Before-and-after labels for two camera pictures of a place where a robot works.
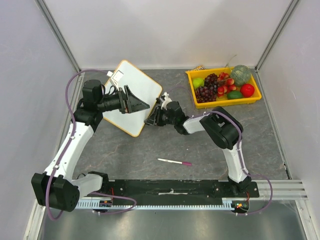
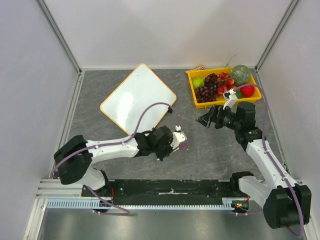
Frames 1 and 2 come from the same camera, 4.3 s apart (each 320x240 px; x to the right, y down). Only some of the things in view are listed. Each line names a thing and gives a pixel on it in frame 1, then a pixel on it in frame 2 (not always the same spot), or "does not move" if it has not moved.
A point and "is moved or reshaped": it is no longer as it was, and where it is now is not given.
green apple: (198, 82) does not move
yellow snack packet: (199, 68) does not move
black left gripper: (125, 100) -> (166, 150)
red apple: (247, 90) does not move
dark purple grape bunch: (206, 93) does not move
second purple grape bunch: (211, 80) does not move
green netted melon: (241, 74) does not move
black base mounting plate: (156, 189) does not move
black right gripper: (158, 117) -> (213, 116)
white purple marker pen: (185, 163) -> (183, 145)
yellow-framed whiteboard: (145, 88) is moved or reshaped
